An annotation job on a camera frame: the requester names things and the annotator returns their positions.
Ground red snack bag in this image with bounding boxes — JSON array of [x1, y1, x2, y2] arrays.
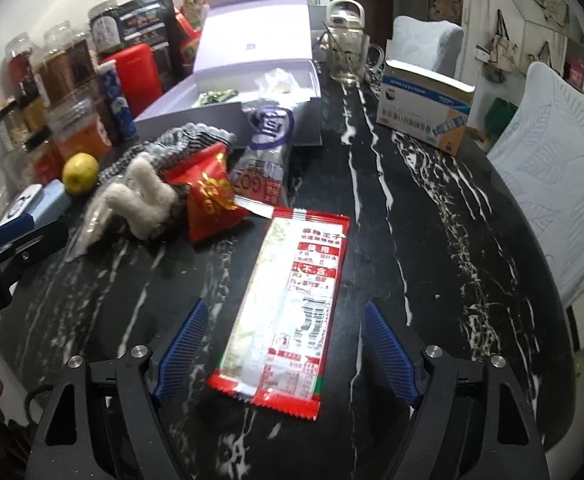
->
[[174, 7, 205, 76]]

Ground orange-filled clear jar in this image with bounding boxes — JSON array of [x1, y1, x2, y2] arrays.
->
[[47, 85, 113, 161]]

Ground clear kettle with white handle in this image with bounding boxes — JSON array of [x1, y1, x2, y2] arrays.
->
[[324, 0, 365, 36]]

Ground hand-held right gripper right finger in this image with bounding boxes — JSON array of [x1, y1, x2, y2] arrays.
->
[[363, 300, 557, 480]]

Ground green paper bag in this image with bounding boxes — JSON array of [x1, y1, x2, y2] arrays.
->
[[482, 97, 520, 136]]

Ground checked twisted headband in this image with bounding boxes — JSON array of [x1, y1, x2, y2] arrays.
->
[[97, 122, 236, 186]]

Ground white fluffy checked hair accessory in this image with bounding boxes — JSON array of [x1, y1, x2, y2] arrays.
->
[[104, 157, 187, 241]]

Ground yellow lemon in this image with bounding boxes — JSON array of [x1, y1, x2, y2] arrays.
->
[[62, 152, 101, 196]]

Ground blue tube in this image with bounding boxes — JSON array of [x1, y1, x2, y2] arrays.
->
[[97, 60, 138, 141]]

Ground white blue device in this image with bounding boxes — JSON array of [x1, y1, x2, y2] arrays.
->
[[32, 180, 73, 221]]

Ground small red gold packet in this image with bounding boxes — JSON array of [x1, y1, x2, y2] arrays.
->
[[164, 142, 250, 243]]

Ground black foil bag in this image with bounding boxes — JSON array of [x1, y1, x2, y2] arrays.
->
[[114, 0, 183, 86]]

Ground silver purple snack packet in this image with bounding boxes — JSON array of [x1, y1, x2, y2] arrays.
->
[[232, 102, 297, 218]]

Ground glass mug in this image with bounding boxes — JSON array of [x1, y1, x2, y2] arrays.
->
[[322, 30, 385, 83]]

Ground red canister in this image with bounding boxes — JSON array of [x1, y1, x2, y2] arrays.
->
[[99, 42, 165, 111]]

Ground red-filled clear jar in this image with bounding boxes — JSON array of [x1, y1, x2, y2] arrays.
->
[[27, 135, 68, 186]]

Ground white house-shaped rack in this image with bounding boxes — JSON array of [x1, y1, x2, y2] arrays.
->
[[462, 0, 584, 78]]

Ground brown-filled clear jar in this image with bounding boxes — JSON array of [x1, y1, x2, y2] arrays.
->
[[32, 30, 73, 106], [67, 22, 98, 96]]

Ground white round-button device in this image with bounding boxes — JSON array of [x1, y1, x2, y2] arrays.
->
[[0, 184, 43, 226]]

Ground light blue quilted chair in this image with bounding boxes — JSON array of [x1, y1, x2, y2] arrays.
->
[[486, 62, 584, 306], [387, 15, 465, 78]]

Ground white cloth in box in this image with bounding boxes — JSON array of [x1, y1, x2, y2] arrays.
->
[[257, 67, 297, 98]]

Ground green wrapped candies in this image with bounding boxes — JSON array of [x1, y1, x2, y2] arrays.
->
[[192, 87, 240, 108]]

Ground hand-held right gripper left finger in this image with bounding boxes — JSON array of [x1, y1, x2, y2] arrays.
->
[[24, 297, 210, 480]]

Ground long red white snack packet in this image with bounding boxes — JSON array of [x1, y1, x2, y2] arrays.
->
[[207, 206, 351, 421]]

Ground purple box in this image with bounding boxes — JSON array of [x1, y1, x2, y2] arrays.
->
[[134, 0, 325, 147]]

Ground white blue medicine box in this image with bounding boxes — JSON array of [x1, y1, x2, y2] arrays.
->
[[377, 58, 477, 156]]

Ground dark jar with white label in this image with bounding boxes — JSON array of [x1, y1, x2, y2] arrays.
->
[[89, 2, 123, 56]]

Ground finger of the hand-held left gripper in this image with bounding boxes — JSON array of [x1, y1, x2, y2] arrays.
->
[[0, 220, 70, 281], [0, 214, 35, 258]]

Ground clear plastic bag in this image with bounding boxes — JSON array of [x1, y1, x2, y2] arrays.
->
[[69, 185, 138, 261]]

